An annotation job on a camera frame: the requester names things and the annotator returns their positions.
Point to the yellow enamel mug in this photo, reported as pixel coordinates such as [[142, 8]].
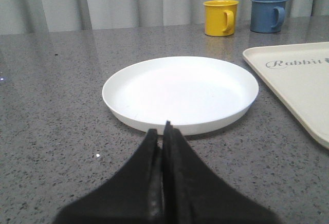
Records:
[[220, 17]]

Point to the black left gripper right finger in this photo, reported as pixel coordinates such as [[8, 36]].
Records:
[[194, 194]]

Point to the white round plate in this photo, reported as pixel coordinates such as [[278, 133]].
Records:
[[195, 94]]

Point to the cream rabbit serving tray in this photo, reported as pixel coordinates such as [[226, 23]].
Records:
[[298, 75]]

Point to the blue enamel mug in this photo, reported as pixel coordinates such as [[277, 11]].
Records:
[[267, 16]]

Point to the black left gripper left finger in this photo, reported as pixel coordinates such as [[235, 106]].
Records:
[[132, 195]]

